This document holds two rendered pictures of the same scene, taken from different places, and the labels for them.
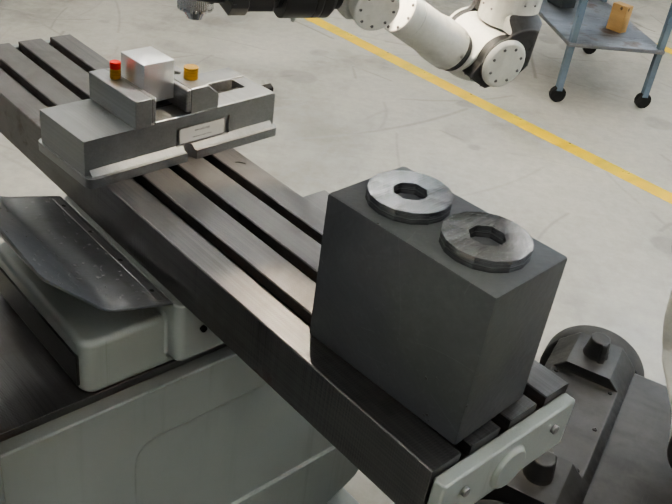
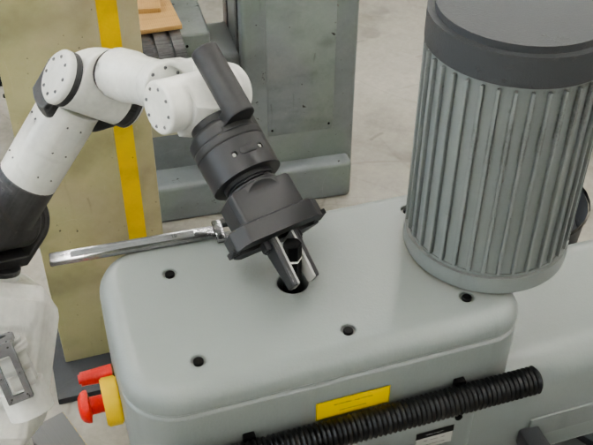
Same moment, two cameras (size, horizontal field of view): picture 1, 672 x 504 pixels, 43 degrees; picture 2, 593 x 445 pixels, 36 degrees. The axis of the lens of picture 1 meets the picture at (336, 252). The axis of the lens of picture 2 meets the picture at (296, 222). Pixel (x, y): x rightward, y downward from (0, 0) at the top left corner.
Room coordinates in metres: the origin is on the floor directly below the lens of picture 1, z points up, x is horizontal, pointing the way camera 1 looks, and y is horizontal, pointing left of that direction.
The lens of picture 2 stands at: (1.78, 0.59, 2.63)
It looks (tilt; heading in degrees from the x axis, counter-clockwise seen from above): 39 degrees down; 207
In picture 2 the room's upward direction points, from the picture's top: 1 degrees clockwise
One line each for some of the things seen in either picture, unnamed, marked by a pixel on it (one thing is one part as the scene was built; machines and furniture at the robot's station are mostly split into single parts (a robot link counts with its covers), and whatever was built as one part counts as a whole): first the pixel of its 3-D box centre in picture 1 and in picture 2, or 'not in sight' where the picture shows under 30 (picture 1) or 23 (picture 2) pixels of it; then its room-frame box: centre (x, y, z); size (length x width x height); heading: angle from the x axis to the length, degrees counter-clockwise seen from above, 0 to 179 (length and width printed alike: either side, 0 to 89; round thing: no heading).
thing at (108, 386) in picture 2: not in sight; (111, 401); (1.25, 0.07, 1.76); 0.06 x 0.02 x 0.06; 46
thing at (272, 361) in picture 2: not in sight; (304, 327); (1.07, 0.24, 1.81); 0.47 x 0.26 x 0.16; 136
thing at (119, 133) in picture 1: (164, 108); not in sight; (1.19, 0.29, 1.00); 0.35 x 0.15 x 0.11; 139
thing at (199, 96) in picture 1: (178, 84); not in sight; (1.21, 0.28, 1.04); 0.12 x 0.06 x 0.04; 49
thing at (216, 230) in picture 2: not in sight; (150, 242); (1.10, 0.04, 1.89); 0.24 x 0.04 x 0.01; 133
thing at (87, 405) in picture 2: not in sight; (92, 405); (1.26, 0.05, 1.76); 0.04 x 0.03 x 0.04; 46
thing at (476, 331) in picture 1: (429, 293); not in sight; (0.74, -0.10, 1.05); 0.22 x 0.12 x 0.20; 49
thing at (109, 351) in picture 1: (187, 257); not in sight; (1.08, 0.23, 0.81); 0.50 x 0.35 x 0.12; 136
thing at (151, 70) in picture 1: (147, 74); not in sight; (1.16, 0.31, 1.06); 0.06 x 0.05 x 0.06; 49
